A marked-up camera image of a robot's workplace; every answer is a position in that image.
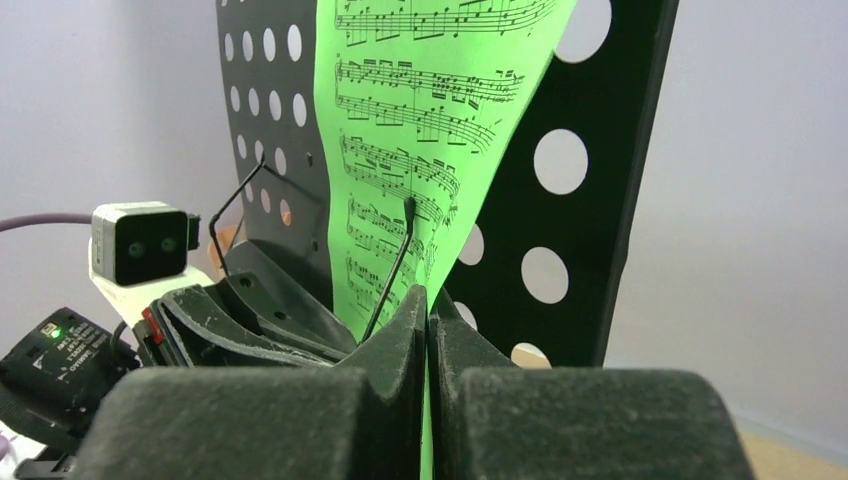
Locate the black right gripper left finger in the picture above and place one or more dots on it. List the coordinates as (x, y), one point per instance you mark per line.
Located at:
(359, 419)

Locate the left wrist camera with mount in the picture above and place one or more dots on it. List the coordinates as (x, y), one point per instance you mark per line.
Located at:
(139, 251)

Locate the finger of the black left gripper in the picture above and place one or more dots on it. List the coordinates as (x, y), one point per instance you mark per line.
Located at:
(195, 310)
(259, 296)

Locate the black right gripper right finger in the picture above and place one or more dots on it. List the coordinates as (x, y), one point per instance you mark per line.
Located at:
(492, 419)

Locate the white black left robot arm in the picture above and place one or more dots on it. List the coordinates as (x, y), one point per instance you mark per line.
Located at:
(54, 379)

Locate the black tripod music stand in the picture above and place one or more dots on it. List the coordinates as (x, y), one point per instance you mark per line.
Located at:
(543, 262)

